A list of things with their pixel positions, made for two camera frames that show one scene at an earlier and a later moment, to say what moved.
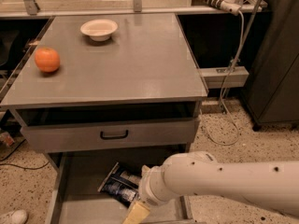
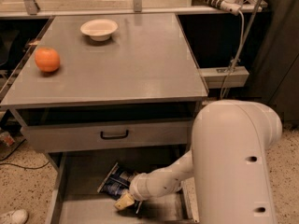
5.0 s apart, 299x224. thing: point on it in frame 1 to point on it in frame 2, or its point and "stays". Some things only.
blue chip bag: (121, 184) stays
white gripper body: (146, 188) to (138, 188)
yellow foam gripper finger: (137, 214) to (125, 202)
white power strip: (227, 3) stays
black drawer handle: (113, 137) stays
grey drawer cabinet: (102, 96) stays
